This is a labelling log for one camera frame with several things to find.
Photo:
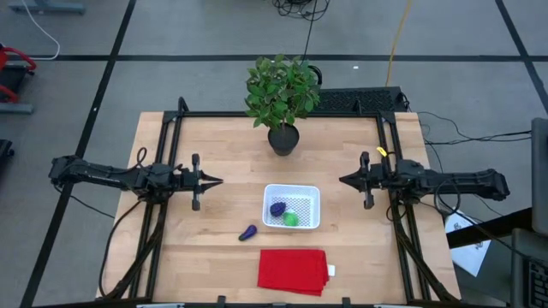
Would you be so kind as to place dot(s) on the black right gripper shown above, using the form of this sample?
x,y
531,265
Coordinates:
x,y
377,177

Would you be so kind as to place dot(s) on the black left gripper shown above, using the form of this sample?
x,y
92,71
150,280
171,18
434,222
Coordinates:
x,y
195,184

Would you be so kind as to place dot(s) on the purple eggplant toy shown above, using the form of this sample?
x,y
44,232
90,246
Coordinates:
x,y
249,232

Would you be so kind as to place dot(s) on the green lettuce toy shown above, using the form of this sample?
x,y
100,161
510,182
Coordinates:
x,y
291,219

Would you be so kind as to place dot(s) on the purple grape bunch toy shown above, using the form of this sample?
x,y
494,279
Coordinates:
x,y
278,209

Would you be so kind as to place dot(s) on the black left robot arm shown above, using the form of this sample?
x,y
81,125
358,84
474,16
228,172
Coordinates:
x,y
94,173

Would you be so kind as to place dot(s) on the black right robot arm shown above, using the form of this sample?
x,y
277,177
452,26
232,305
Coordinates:
x,y
462,179

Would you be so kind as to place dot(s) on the yellow tag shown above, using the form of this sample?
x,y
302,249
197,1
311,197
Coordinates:
x,y
381,151

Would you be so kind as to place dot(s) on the white perforated plastic basket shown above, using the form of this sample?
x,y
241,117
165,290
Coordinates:
x,y
316,205

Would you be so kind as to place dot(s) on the black perforated floor mat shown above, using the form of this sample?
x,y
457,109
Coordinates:
x,y
364,100

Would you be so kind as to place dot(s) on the black plant pot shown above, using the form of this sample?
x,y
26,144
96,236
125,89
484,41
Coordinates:
x,y
283,143

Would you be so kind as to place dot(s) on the white cloth tag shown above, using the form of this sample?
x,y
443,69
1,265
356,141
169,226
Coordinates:
x,y
331,270

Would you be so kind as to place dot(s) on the red folded cloth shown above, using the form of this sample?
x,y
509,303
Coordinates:
x,y
291,271

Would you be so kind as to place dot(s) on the green leafy artificial plant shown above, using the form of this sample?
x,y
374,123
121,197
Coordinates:
x,y
280,92

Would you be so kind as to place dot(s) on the white paper sheet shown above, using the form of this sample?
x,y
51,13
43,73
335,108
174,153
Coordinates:
x,y
471,256

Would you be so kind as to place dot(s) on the grey office desk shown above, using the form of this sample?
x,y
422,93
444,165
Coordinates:
x,y
520,265

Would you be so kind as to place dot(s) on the grey metal stand foot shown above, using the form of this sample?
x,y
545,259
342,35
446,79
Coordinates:
x,y
47,7
17,108

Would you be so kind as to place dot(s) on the black computer keyboard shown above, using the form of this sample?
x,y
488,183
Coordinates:
x,y
539,282

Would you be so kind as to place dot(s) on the black aluminium table frame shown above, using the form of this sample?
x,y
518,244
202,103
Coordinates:
x,y
214,114

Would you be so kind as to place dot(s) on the red metal cart frame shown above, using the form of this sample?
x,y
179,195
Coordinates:
x,y
8,50

